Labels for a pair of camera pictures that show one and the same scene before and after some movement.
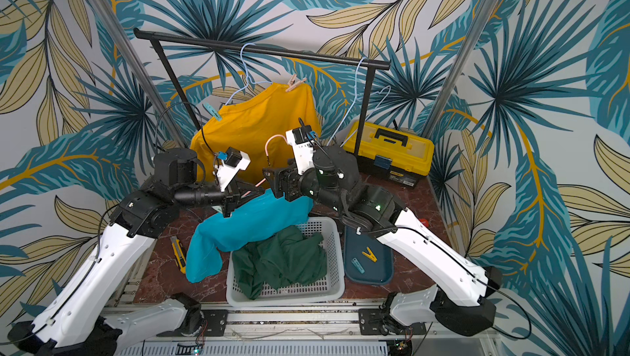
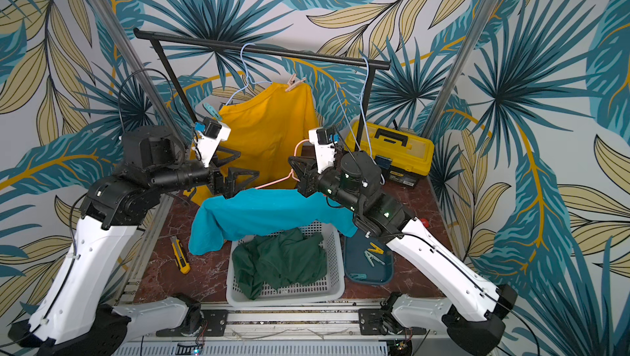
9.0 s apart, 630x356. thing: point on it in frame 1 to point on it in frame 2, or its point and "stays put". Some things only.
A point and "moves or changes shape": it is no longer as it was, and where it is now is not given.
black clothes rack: (153, 35) stays put
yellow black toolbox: (397, 154) stays put
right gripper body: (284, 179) to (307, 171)
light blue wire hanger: (247, 75) stays put
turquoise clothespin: (355, 262) to (361, 276)
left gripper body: (231, 194) to (216, 183)
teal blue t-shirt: (253, 216) moves or changes shape
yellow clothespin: (370, 254) moves or changes shape
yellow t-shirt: (259, 124) stays put
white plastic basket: (329, 288) stays put
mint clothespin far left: (211, 110) stays put
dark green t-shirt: (288, 257) stays put
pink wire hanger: (267, 160) moves or changes shape
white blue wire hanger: (356, 98) moves or changes shape
